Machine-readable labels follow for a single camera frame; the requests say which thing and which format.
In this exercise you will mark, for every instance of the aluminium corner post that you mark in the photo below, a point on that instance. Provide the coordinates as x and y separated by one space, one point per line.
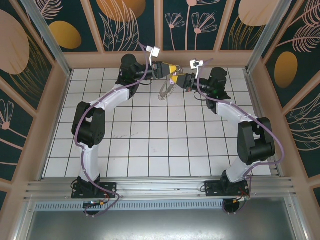
266 37
48 37

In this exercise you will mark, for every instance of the grey metal sheet panel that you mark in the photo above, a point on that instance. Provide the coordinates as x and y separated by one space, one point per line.
160 225

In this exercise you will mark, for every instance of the small metal keyring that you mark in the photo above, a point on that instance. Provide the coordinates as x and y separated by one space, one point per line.
181 70

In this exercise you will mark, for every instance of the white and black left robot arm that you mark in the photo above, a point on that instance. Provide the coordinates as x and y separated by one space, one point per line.
112 100

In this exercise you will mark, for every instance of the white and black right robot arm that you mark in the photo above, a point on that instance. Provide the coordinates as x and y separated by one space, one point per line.
232 112

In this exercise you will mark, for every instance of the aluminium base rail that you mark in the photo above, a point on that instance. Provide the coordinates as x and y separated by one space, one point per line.
160 188

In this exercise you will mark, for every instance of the small circuit board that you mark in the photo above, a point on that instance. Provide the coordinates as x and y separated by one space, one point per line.
95 203
241 199

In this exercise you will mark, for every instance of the aluminium side rail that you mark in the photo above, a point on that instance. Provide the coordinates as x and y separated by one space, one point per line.
260 110
57 117

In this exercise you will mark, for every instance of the black mounting plate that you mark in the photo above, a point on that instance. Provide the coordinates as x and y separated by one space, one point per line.
110 188
212 190

